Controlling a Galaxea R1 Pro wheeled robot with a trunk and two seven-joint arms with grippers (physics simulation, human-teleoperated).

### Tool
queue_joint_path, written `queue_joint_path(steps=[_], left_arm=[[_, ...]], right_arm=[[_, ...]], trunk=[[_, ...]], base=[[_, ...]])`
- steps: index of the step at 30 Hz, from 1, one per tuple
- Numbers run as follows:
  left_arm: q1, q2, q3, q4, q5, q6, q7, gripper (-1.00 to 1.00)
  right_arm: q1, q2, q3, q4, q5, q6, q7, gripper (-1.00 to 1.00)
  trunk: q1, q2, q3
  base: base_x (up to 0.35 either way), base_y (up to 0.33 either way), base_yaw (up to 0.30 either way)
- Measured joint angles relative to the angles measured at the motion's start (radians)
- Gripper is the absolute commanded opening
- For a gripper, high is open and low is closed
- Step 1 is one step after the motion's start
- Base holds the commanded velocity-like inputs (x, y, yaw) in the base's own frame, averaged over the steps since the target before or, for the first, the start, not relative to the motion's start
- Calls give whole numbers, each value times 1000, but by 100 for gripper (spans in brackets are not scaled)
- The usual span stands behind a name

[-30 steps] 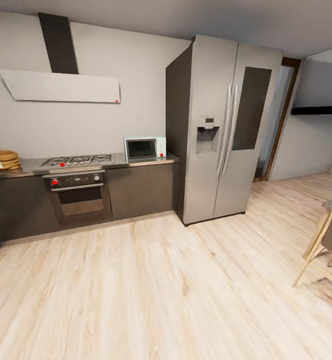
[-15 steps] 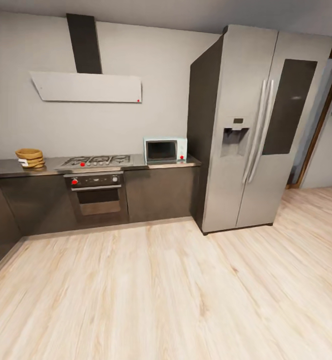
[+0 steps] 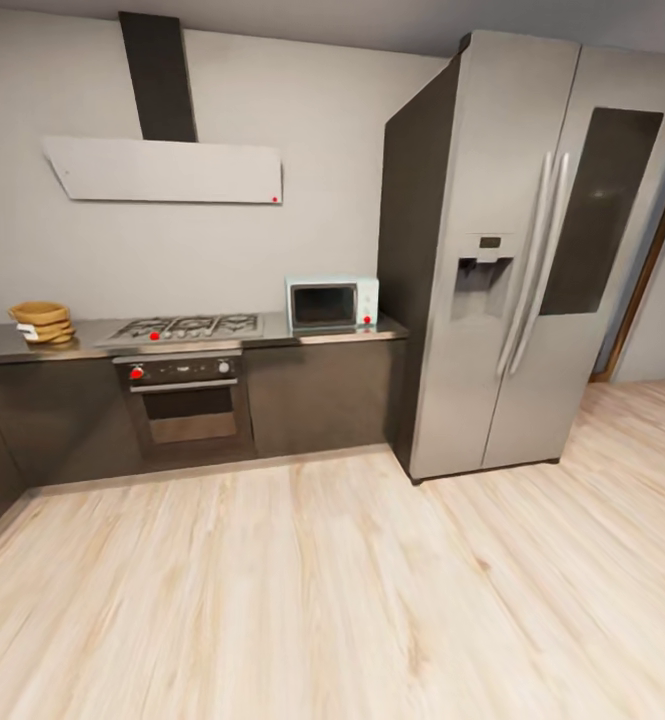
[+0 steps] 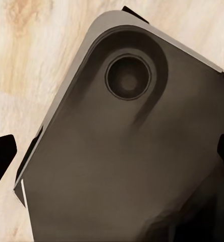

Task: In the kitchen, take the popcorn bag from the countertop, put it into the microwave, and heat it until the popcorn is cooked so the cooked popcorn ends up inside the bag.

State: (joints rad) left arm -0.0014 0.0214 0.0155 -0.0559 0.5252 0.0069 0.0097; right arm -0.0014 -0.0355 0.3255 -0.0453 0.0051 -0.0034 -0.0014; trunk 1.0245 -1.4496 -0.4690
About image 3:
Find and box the popcorn bag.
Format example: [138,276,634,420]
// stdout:
[9,301,75,344]

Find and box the microwave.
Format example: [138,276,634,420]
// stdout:
[285,273,379,329]

